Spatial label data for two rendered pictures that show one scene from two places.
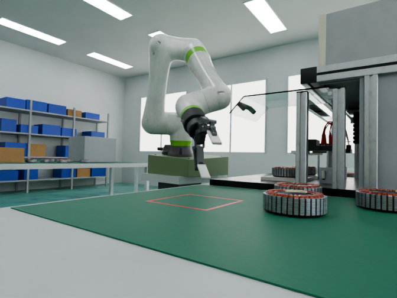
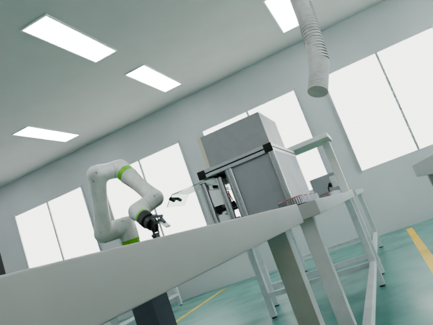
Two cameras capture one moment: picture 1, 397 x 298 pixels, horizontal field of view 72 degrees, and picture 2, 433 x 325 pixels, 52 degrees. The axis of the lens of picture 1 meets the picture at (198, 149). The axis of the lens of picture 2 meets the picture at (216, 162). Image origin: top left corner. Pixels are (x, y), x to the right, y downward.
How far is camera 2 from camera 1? 158 cm
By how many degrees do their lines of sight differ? 18
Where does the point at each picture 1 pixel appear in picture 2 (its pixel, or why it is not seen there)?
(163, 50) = (100, 177)
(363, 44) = (222, 149)
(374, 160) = (243, 207)
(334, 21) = (205, 140)
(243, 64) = (145, 132)
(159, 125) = (110, 233)
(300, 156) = (213, 217)
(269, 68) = (178, 128)
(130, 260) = not seen: hidden behind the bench
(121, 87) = not seen: outside the picture
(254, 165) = not seen: hidden behind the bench
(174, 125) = (122, 228)
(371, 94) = (231, 177)
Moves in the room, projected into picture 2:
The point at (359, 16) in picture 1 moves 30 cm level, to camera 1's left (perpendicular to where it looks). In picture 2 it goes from (216, 137) to (165, 151)
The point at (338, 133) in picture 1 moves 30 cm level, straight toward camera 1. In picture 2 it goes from (225, 199) to (212, 198)
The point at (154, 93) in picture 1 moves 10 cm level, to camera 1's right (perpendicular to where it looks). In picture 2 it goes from (100, 209) to (116, 204)
